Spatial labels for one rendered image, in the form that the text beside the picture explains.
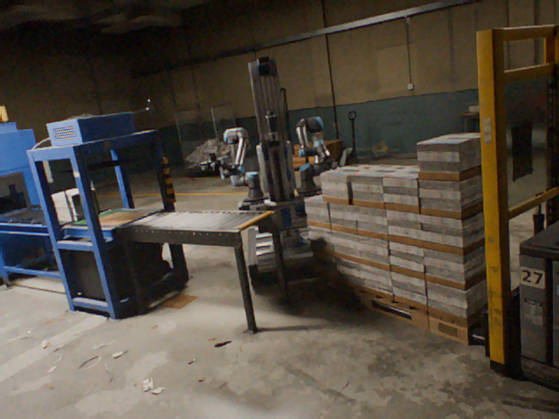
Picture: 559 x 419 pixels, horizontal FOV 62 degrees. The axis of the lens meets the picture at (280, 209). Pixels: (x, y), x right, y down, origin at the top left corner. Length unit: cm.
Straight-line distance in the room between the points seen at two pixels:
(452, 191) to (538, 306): 78
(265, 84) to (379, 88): 625
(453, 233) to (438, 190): 28
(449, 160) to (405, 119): 745
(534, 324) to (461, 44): 778
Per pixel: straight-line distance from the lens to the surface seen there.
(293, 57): 1133
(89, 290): 475
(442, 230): 306
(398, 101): 1035
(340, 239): 370
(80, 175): 413
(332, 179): 358
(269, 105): 442
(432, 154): 297
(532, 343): 286
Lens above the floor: 169
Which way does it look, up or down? 13 degrees down
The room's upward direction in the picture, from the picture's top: 9 degrees counter-clockwise
